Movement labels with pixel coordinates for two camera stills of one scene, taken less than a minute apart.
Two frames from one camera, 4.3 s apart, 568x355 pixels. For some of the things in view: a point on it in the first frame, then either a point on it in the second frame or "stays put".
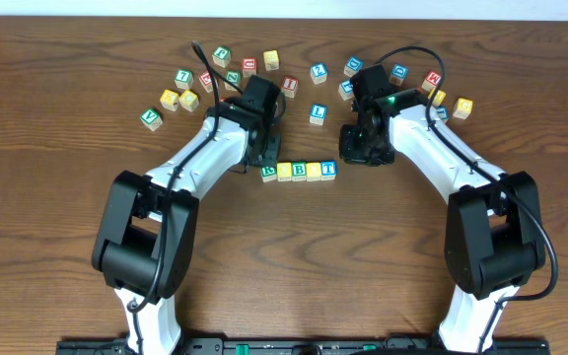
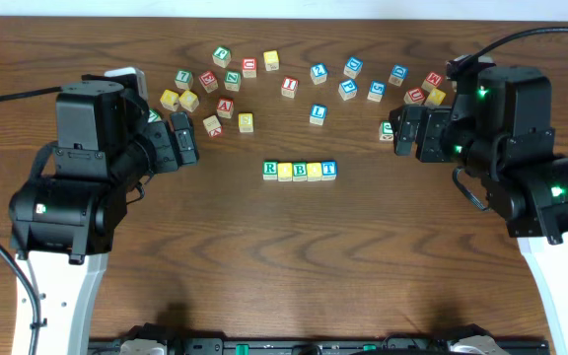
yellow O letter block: x=284 y=171 stays put
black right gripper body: x=359 y=146 to x=443 y=150
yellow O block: x=313 y=171 stays put
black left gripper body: x=270 y=149 to x=167 y=146
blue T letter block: x=328 y=170 stays put
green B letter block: x=299 y=171 stays put
